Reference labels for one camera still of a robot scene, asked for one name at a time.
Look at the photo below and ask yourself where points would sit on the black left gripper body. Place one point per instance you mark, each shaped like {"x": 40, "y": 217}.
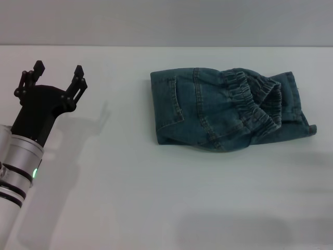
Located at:
{"x": 39, "y": 112}

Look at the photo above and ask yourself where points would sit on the blue denim shorts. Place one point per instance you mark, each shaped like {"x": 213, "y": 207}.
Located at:
{"x": 213, "y": 112}

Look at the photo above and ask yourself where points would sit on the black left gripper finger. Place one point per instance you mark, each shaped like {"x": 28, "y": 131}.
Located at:
{"x": 76, "y": 86}
{"x": 30, "y": 79}

